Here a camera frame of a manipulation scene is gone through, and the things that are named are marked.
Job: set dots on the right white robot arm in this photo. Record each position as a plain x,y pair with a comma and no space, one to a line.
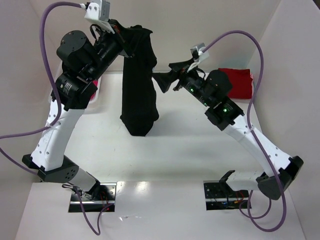
279,168

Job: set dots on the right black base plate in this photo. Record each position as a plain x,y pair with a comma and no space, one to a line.
218,198

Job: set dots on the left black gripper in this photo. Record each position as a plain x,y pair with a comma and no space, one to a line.
122,40

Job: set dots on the folded red t shirt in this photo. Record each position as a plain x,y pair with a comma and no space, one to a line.
241,83

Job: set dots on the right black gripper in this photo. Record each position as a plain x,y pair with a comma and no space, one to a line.
179,77

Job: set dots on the magenta t shirt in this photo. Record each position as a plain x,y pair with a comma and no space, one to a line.
96,83

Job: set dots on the black t shirt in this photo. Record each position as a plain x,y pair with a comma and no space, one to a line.
139,109

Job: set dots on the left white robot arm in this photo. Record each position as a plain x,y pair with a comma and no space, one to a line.
82,64

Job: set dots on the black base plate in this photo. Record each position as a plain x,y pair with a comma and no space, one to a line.
218,198
104,199

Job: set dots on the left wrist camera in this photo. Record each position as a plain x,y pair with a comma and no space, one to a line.
97,12

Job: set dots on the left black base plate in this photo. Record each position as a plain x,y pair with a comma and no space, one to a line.
104,199

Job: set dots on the white plastic basket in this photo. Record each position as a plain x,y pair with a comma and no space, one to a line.
74,92

